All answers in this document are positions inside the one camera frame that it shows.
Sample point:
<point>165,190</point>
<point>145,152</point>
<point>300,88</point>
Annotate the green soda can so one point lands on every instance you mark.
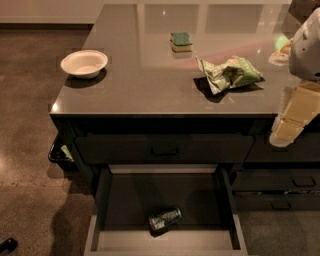
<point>164,218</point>

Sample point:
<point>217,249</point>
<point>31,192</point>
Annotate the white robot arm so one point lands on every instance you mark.
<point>304,54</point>

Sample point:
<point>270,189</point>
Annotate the dark box on counter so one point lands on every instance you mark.
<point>300,10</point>

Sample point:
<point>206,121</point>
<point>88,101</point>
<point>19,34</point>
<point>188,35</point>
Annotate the right middle drawer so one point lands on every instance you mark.
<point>260,180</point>

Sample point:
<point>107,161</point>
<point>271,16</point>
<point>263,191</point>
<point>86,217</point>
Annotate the dark kitchen counter cabinet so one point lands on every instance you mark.
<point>147,88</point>

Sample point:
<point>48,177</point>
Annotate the closed top drawer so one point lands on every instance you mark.
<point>168,148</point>

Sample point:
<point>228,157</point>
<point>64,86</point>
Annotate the open middle drawer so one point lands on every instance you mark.
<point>127,195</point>

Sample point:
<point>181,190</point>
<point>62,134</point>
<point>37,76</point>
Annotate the green crumpled chip bag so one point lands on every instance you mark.
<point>234,73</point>

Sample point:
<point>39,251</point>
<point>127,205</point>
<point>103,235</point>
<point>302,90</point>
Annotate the green and yellow sponge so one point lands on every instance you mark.
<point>180,42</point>

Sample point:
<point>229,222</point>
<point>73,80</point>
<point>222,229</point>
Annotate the white paper bowl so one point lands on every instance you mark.
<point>84,64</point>

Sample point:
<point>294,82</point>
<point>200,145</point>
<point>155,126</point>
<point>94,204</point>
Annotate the black bin beside cabinet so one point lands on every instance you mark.
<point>58,156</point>

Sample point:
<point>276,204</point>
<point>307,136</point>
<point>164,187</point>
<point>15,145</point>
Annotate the black object on floor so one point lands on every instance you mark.
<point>9,245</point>

